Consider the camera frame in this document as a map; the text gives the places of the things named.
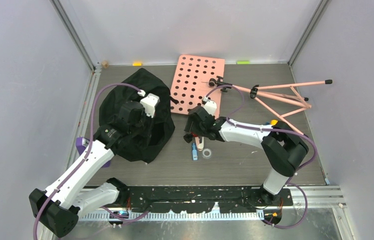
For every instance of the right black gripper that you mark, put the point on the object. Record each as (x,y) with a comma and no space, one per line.
(194,128)

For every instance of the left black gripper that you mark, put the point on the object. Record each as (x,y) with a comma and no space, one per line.
(150,124)

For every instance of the red black stamp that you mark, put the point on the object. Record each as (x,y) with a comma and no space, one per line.
(188,137)

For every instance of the black student backpack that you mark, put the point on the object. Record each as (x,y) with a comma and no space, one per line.
(122,102)

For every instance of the pink small stapler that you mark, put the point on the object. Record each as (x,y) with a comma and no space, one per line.
(199,143)

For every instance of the blue small clip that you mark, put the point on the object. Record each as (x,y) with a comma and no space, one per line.
(194,152)

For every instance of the clear tape roll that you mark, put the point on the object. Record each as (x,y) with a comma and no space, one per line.
(207,153)

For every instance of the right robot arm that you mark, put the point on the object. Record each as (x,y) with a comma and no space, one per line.
(283,147)

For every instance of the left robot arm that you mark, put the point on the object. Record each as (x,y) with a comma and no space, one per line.
(61,205)

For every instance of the pink perforated music stand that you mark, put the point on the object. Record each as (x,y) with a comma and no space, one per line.
(195,76)

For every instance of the purple ball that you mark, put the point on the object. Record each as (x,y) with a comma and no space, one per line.
(82,145)

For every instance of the green tape marker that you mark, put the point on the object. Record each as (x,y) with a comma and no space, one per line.
(243,62)

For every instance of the toy block car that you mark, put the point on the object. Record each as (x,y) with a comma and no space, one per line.
(272,122)

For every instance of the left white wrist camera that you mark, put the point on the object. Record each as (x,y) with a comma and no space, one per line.
(149,101)

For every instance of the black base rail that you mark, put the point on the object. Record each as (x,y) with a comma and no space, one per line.
(201,199)

